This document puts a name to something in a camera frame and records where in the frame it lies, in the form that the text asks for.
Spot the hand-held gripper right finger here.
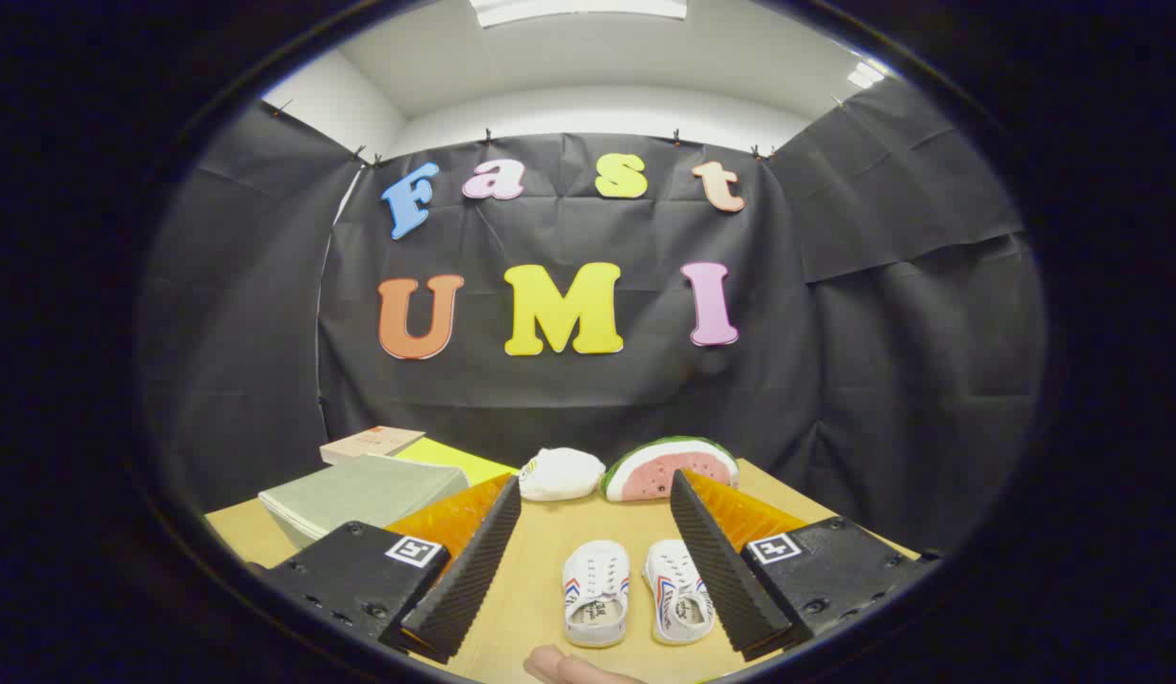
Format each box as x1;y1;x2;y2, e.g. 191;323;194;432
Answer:
669;468;939;663

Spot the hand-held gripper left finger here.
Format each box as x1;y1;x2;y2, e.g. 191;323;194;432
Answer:
256;472;522;666

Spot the white canvas shoe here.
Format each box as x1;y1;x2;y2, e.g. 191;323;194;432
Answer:
642;539;717;647
562;540;632;649

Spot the beige fabric storage box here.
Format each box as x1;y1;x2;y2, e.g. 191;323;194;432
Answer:
258;454;470;550

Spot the yellow folder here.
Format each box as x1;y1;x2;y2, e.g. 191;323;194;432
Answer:
393;437;518;487

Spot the watermelon slice plush toy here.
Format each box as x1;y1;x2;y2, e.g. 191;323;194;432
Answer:
601;436;740;503

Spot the white plush toy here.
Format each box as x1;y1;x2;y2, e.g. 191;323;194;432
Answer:
519;447;607;502

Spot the beige paperback book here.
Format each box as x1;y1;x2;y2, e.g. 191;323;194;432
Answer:
319;427;426;466

